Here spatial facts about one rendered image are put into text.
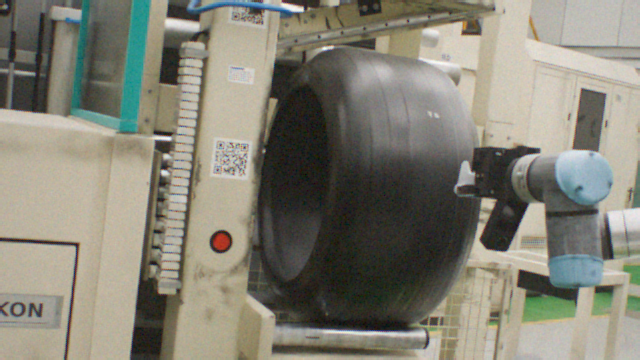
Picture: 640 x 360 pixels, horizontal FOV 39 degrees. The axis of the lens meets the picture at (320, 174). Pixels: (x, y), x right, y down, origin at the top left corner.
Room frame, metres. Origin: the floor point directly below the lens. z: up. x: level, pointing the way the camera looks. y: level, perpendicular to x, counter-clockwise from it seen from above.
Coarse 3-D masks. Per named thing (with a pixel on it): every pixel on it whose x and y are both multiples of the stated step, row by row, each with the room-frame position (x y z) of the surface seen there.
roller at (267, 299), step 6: (252, 294) 1.96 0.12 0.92; (258, 294) 1.96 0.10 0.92; (264, 294) 1.97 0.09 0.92; (270, 294) 1.98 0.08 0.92; (258, 300) 1.96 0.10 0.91; (264, 300) 1.96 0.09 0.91; (270, 300) 1.97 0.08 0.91; (276, 300) 1.97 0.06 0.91; (264, 306) 1.96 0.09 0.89; (270, 306) 1.97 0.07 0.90; (276, 306) 1.97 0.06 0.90; (276, 312) 1.98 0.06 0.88; (282, 312) 1.99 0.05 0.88
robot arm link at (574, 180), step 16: (544, 160) 1.30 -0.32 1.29; (560, 160) 1.27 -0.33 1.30; (576, 160) 1.24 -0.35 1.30; (592, 160) 1.24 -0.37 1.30; (528, 176) 1.32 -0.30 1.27; (544, 176) 1.29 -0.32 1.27; (560, 176) 1.25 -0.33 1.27; (576, 176) 1.23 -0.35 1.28; (592, 176) 1.24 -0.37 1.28; (608, 176) 1.25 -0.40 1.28; (544, 192) 1.29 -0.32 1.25; (560, 192) 1.26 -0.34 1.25; (576, 192) 1.24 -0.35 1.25; (592, 192) 1.24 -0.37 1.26; (608, 192) 1.25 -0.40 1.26; (544, 208) 1.29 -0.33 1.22; (560, 208) 1.26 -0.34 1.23; (576, 208) 1.25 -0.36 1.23; (592, 208) 1.26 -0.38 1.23
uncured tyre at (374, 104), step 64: (320, 64) 1.80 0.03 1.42; (384, 64) 1.76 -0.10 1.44; (320, 128) 2.12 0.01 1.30; (384, 128) 1.63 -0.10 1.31; (448, 128) 1.69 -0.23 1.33; (320, 192) 2.16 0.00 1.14; (384, 192) 1.60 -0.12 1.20; (448, 192) 1.65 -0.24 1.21; (320, 256) 1.66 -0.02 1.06; (384, 256) 1.63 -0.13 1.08; (448, 256) 1.67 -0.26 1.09; (320, 320) 1.75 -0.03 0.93; (384, 320) 1.76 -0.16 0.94
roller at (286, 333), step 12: (276, 324) 1.69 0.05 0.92; (288, 324) 1.70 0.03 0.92; (300, 324) 1.71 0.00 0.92; (312, 324) 1.72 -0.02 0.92; (324, 324) 1.73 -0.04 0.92; (336, 324) 1.74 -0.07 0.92; (276, 336) 1.68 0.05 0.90; (288, 336) 1.68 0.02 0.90; (300, 336) 1.69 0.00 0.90; (312, 336) 1.70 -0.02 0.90; (324, 336) 1.71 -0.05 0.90; (336, 336) 1.72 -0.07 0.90; (348, 336) 1.73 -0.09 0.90; (360, 336) 1.74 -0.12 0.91; (372, 336) 1.75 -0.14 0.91; (384, 336) 1.76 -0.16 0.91; (396, 336) 1.77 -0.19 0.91; (408, 336) 1.78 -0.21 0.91; (420, 336) 1.79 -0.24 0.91; (384, 348) 1.77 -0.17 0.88; (396, 348) 1.78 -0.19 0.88; (408, 348) 1.79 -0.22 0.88; (420, 348) 1.80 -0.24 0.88
